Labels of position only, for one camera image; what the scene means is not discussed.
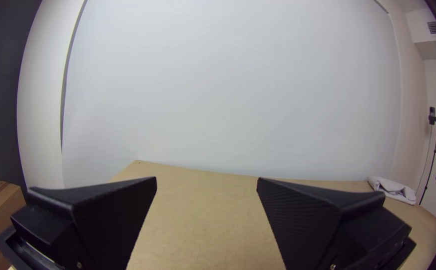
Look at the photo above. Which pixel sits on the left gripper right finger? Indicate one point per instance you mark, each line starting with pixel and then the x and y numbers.
pixel 315 225

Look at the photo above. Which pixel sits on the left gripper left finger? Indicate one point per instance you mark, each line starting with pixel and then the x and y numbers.
pixel 98 221

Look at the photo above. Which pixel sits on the grey t-shirt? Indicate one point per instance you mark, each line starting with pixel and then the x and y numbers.
pixel 392 188

